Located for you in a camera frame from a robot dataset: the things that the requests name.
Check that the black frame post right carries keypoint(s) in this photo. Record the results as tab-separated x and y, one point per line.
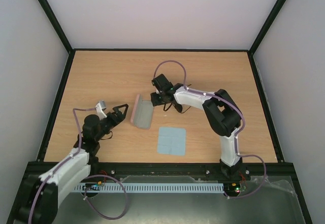
266	25

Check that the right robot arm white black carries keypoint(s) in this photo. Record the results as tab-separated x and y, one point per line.
222	113

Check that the pink grey glasses case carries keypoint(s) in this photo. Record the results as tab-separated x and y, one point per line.
142	113

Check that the black frame post left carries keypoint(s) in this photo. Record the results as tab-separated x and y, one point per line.
55	24

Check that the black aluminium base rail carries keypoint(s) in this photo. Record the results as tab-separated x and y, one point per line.
185	169

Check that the light blue cleaning cloth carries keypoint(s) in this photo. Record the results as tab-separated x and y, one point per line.
171	141

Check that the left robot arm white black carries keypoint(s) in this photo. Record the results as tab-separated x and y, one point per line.
40	196

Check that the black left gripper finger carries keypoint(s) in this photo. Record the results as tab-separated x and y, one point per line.
122	115
120	108

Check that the light blue slotted cable duct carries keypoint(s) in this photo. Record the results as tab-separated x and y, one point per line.
139	188

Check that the black frame post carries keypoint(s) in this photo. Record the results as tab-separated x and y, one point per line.
55	24
266	25

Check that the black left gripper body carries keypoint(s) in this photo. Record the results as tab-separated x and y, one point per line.
113	123

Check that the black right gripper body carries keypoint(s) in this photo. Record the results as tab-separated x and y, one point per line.
157	99

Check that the black sunglasses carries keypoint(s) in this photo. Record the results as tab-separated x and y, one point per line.
177	106

